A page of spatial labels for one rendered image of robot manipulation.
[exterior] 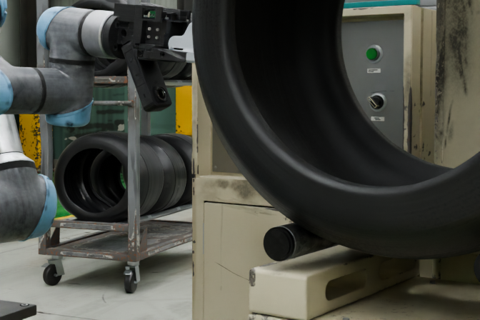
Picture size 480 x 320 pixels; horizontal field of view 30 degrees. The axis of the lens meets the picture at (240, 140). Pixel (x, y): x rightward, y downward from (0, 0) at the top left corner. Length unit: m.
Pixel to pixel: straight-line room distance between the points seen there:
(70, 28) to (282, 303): 0.58
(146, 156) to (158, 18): 3.67
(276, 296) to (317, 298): 0.05
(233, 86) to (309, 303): 0.29
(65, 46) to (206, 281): 0.82
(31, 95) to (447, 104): 0.65
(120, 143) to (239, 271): 3.00
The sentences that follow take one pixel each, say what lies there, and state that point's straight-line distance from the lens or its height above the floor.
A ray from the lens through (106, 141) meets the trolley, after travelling 5.00.
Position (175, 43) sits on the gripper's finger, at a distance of 1.34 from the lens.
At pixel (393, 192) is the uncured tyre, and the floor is 0.98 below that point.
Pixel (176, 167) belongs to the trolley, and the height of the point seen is 0.65.
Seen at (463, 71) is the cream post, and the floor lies 1.13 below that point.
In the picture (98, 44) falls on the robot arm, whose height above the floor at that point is 1.17.
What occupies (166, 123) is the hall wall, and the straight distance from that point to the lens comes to 11.90.
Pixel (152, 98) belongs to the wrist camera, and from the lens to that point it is 1.37.
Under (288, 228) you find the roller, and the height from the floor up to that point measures 0.92.
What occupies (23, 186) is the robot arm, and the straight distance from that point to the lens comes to 1.64.
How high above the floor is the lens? 1.09
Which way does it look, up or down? 3 degrees down
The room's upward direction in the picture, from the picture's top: straight up
